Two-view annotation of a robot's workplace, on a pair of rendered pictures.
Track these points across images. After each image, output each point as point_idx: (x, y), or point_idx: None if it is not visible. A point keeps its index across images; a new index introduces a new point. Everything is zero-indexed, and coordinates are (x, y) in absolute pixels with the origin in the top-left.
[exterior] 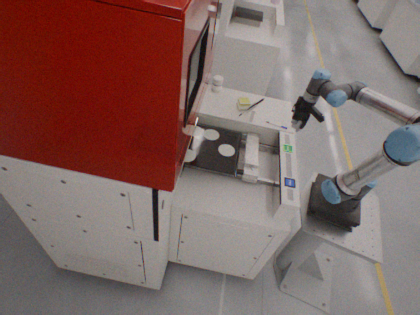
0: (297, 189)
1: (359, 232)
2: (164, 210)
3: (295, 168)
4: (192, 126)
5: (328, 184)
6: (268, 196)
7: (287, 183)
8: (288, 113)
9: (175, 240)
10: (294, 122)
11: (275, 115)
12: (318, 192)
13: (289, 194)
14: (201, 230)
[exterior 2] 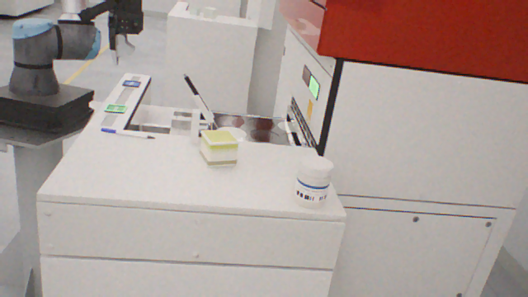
0: (122, 81)
1: None
2: (282, 73)
3: (113, 93)
4: (290, 3)
5: (100, 32)
6: (151, 123)
7: (136, 82)
8: (74, 160)
9: None
10: (125, 52)
11: (120, 153)
12: (76, 95)
13: (135, 80)
14: None
